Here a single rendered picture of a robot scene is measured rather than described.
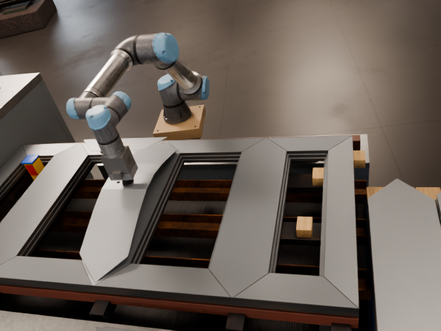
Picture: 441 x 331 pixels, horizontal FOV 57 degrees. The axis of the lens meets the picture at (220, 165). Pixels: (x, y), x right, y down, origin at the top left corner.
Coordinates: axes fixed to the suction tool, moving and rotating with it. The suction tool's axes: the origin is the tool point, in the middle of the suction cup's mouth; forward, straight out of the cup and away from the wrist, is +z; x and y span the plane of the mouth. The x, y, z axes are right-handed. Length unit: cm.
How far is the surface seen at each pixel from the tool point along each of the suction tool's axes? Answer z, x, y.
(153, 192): 8.4, 3.9, 5.8
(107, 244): 4.4, -24.1, -0.7
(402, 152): 95, 126, 120
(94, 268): 6.9, -31.5, -3.3
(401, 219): 9, -11, 91
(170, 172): 8.5, 15.3, 9.4
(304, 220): 12, -7, 62
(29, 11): 68, 482, -364
